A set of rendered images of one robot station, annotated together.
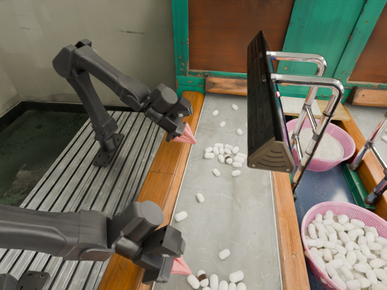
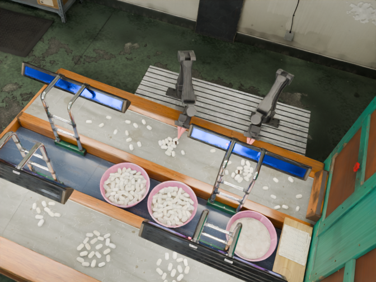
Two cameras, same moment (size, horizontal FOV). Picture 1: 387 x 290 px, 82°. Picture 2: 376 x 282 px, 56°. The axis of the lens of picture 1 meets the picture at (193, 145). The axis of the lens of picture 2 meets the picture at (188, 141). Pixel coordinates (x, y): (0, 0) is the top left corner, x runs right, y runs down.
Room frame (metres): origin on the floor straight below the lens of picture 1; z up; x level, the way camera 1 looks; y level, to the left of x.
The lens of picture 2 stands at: (0.33, -1.21, 2.49)
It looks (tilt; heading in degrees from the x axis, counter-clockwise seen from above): 55 degrees down; 94
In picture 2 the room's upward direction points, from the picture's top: 9 degrees clockwise
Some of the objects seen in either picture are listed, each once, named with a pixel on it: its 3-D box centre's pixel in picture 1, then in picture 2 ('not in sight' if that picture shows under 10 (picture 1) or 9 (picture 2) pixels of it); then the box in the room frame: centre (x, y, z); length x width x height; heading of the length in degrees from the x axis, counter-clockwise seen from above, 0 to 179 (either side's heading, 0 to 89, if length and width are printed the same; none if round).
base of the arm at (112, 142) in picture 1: (107, 142); (266, 116); (0.72, 0.37, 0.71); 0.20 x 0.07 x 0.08; 174
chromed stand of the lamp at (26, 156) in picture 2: not in sight; (27, 173); (-0.48, -0.49, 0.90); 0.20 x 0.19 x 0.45; 170
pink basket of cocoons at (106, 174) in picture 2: not in sight; (125, 187); (-0.02, -0.37, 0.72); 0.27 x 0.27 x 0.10
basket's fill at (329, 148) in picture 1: (312, 147); (248, 238); (0.69, -0.49, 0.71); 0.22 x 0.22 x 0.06
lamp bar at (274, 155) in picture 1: (264, 76); (248, 149); (0.57, -0.19, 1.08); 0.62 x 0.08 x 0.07; 170
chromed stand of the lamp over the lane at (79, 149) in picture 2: not in sight; (71, 116); (-0.41, -0.10, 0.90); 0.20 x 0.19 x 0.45; 170
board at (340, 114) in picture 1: (306, 107); (292, 250); (0.90, -0.53, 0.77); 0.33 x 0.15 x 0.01; 80
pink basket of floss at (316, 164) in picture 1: (313, 145); (249, 238); (0.69, -0.49, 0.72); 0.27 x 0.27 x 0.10
